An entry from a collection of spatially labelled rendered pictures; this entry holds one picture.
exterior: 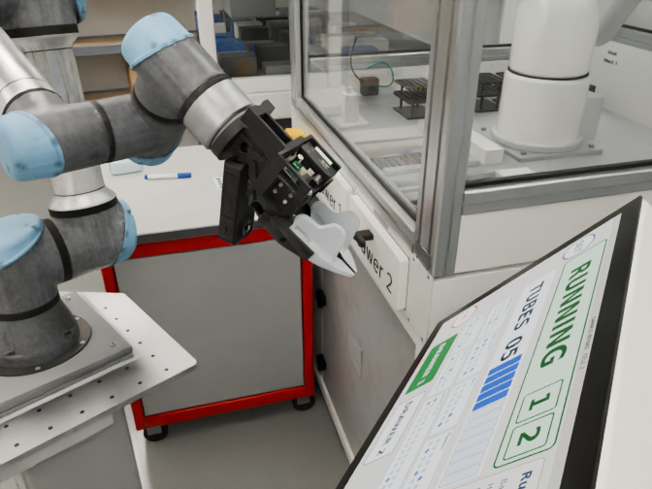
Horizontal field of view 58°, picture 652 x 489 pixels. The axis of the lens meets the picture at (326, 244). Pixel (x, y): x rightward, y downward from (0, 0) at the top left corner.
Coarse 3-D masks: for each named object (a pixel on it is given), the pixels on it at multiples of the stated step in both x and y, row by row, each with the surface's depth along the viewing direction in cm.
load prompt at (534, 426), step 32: (576, 256) 60; (576, 288) 53; (544, 320) 52; (576, 320) 47; (544, 352) 47; (576, 352) 43; (544, 384) 42; (512, 416) 42; (544, 416) 39; (512, 448) 39; (544, 448) 36
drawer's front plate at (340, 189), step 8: (320, 152) 149; (328, 160) 144; (336, 176) 136; (336, 184) 136; (344, 184) 131; (336, 192) 137; (344, 192) 130; (352, 192) 129; (328, 200) 144; (336, 200) 138; (344, 200) 130; (336, 208) 138; (344, 208) 131
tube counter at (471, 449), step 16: (528, 336) 52; (496, 352) 55; (512, 352) 52; (496, 368) 52; (512, 368) 49; (496, 384) 49; (512, 384) 47; (480, 400) 49; (496, 400) 46; (480, 416) 46; (496, 416) 44; (464, 432) 46; (480, 432) 44; (464, 448) 44; (480, 448) 42; (448, 464) 44; (464, 464) 42; (480, 464) 40; (448, 480) 41
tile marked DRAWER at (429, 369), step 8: (456, 336) 69; (440, 344) 71; (448, 344) 68; (432, 352) 71; (440, 352) 68; (432, 360) 68; (440, 360) 66; (424, 368) 68; (432, 368) 66; (416, 376) 67; (424, 376) 65; (432, 376) 63; (416, 384) 65; (424, 384) 63; (408, 392) 65
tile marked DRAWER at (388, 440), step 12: (420, 396) 61; (396, 408) 63; (408, 408) 60; (396, 420) 60; (408, 420) 58; (384, 432) 60; (396, 432) 58; (384, 444) 57; (396, 444) 55; (372, 456) 57; (384, 456) 55
